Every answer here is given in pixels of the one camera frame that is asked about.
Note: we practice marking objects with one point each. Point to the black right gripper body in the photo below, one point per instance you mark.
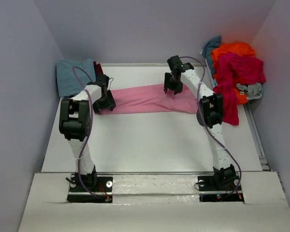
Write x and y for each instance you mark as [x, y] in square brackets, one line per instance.
[175, 82]

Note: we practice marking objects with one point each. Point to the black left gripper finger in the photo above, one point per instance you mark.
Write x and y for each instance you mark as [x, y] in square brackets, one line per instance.
[111, 101]
[97, 108]

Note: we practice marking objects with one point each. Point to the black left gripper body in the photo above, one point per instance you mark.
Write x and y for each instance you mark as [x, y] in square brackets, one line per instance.
[101, 103]

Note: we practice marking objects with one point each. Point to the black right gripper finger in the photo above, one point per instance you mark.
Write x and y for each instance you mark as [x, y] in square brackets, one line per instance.
[167, 78]
[177, 88]

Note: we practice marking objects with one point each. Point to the pink t shirt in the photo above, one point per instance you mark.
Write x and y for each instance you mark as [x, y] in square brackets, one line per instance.
[152, 99]

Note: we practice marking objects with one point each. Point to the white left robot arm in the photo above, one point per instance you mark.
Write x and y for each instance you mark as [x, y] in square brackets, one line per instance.
[75, 123]

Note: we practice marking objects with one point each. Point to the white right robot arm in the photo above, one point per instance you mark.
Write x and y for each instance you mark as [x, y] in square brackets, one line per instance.
[210, 117]

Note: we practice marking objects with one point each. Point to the clear plastic bin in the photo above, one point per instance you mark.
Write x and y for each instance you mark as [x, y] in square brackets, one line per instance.
[209, 62]

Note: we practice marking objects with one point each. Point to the folded dark red t shirt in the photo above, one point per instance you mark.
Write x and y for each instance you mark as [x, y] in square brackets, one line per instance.
[97, 69]

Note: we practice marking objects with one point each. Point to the folded light blue t shirt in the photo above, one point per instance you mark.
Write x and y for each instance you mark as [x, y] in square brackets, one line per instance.
[66, 80]

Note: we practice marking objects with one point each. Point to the teal t shirt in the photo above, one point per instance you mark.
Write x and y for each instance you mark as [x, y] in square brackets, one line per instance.
[213, 43]

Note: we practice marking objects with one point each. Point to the magenta t shirt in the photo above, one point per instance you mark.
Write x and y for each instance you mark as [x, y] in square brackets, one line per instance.
[233, 69]

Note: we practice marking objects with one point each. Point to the grey t shirt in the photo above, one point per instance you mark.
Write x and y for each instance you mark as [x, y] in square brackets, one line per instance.
[252, 92]

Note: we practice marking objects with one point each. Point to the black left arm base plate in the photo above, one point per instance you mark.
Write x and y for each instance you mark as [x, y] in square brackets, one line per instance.
[102, 191]

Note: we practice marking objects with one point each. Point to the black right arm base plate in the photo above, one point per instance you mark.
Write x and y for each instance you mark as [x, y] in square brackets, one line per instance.
[210, 192]

